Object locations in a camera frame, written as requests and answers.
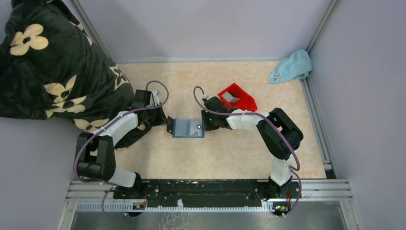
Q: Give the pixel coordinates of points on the black floral blanket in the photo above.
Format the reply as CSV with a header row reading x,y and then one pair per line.
x,y
50,68

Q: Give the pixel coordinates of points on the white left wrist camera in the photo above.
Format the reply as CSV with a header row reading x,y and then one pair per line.
x,y
155,98

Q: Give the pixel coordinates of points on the light blue cloth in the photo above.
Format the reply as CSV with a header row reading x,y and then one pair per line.
x,y
295,67

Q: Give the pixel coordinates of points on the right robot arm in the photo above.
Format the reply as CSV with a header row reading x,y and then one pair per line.
x,y
280,134

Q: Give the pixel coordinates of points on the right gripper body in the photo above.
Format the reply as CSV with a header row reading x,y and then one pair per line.
x,y
209,120

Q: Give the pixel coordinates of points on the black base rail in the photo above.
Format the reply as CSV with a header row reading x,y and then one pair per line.
x,y
199,195

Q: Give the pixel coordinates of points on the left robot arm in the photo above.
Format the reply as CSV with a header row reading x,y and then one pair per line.
x,y
95,153

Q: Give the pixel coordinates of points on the silver credit cards stack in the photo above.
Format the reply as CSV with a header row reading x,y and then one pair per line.
x,y
229,97

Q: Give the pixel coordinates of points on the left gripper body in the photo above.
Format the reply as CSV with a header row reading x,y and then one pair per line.
x,y
155,116

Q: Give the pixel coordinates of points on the teal card holder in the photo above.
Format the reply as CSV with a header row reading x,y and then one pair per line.
x,y
188,128

